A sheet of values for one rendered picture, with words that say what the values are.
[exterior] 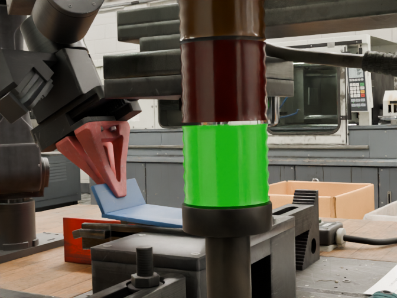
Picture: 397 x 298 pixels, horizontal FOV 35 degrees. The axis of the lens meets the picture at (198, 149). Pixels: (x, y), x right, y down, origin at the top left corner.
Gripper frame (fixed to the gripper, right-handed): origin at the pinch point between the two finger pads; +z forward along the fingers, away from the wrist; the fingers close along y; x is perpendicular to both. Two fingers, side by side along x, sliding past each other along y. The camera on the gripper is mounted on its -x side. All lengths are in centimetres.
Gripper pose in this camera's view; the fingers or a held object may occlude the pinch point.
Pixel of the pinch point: (116, 190)
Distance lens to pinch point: 64.5
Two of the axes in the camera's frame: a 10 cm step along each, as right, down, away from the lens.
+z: 4.0, 9.0, -1.6
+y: 7.7, -4.3, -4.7
